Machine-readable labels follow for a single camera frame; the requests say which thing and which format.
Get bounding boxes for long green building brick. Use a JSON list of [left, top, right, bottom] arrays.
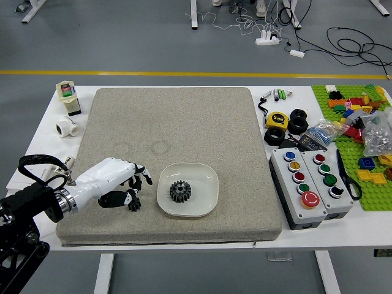
[[364, 84, 383, 102]]

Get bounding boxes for small black gear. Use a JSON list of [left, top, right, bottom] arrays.
[[126, 197, 142, 214]]

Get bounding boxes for white desk leg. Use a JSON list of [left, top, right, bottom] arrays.
[[189, 0, 202, 31], [281, 0, 303, 31], [369, 0, 392, 18], [20, 0, 47, 24]]

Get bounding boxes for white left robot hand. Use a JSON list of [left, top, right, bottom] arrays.
[[69, 157, 153, 215]]

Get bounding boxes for white printed pipe fitting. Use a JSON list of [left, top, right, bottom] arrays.
[[56, 154, 77, 171]]

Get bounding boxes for grey four-button control box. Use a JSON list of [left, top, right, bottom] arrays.
[[300, 149, 354, 221]]

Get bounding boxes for white flat panel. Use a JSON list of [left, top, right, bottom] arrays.
[[6, 165, 55, 197]]

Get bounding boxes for plastic bag of metal nuts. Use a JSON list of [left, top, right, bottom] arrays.
[[362, 107, 392, 157]]

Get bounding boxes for black scissors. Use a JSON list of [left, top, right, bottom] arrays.
[[335, 148, 363, 202]]

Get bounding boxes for big black hex nut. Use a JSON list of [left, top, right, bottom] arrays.
[[287, 117, 309, 135], [289, 108, 308, 121], [263, 127, 287, 146]]

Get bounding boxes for silver USB stick with lanyard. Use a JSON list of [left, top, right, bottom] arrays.
[[258, 90, 273, 119]]

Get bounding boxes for white power strip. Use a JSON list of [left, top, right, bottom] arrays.
[[255, 30, 281, 46]]

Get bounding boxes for grey-brown mat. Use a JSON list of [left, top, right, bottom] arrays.
[[55, 87, 283, 247]]

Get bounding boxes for plastic bag of blue parts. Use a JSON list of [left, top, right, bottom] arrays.
[[301, 118, 349, 145]]

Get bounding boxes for black digital display module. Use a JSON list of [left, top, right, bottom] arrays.
[[298, 134, 328, 151]]

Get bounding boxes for green building baseplate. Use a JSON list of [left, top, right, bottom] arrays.
[[311, 84, 392, 212]]

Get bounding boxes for grey under-table bracket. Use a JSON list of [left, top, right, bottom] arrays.
[[266, 251, 292, 262]]

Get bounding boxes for yellow tape measure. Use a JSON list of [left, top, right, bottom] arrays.
[[265, 111, 289, 130]]

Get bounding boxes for black floor cable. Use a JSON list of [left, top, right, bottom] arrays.
[[326, 26, 392, 77]]

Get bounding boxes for white square plate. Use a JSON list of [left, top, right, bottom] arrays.
[[156, 162, 219, 219]]

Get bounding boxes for big black gear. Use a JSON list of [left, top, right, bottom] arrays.
[[169, 179, 192, 203]]

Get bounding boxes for cream switch box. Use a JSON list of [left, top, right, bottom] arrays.
[[56, 80, 82, 117]]

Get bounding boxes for white floor cable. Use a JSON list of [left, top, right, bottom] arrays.
[[185, 6, 285, 37]]

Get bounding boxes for white pipe tee fitting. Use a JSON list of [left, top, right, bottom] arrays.
[[55, 115, 81, 139]]

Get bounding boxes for grey five-button control box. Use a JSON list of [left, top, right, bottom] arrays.
[[268, 148, 327, 231]]

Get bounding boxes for grey building brick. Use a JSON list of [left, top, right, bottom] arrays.
[[345, 110, 373, 125]]

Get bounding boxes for black flat plastic piece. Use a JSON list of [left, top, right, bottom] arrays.
[[279, 137, 300, 150]]

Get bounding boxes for large red building brick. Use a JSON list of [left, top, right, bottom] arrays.
[[342, 126, 364, 142]]

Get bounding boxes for white table leg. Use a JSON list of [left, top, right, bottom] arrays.
[[93, 253, 115, 294], [314, 251, 341, 294]]

